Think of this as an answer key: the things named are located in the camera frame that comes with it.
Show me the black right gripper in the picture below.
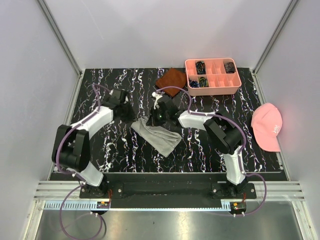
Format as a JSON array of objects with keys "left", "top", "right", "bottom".
[{"left": 146, "top": 106, "right": 170, "bottom": 128}]

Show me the grey cloth napkin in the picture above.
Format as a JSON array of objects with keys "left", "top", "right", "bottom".
[{"left": 130, "top": 117, "right": 182, "bottom": 157}]

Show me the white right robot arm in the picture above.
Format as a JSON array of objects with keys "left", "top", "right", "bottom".
[{"left": 147, "top": 92, "right": 247, "bottom": 199}]

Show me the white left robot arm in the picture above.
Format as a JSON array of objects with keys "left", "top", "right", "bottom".
[{"left": 51, "top": 89, "right": 136, "bottom": 198}]

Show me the blue patterned item in tray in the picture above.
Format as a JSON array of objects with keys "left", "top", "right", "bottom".
[{"left": 189, "top": 79, "right": 199, "bottom": 88}]

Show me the colourful item in tray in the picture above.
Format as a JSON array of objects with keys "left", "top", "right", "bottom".
[{"left": 198, "top": 76, "right": 209, "bottom": 88}]

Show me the pink compartment organizer tray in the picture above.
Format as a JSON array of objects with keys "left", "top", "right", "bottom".
[{"left": 184, "top": 58, "right": 242, "bottom": 96}]

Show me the dark patterned item in tray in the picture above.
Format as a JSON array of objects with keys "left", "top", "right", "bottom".
[{"left": 223, "top": 61, "right": 236, "bottom": 74}]

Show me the pink baseball cap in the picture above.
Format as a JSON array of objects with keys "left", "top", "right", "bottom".
[{"left": 251, "top": 103, "right": 283, "bottom": 152}]

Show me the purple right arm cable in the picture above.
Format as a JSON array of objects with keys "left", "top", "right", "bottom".
[{"left": 151, "top": 85, "right": 267, "bottom": 217}]

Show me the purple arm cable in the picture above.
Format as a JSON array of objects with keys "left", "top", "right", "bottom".
[
  {"left": 55, "top": 83, "right": 111, "bottom": 238},
  {"left": 151, "top": 85, "right": 267, "bottom": 217}
]

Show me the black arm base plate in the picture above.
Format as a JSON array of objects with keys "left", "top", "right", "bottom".
[{"left": 79, "top": 181, "right": 257, "bottom": 200}]

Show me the aluminium frame rail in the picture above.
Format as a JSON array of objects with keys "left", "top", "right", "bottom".
[{"left": 34, "top": 181, "right": 305, "bottom": 201}]

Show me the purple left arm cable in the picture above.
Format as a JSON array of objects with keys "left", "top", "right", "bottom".
[{"left": 55, "top": 83, "right": 111, "bottom": 238}]

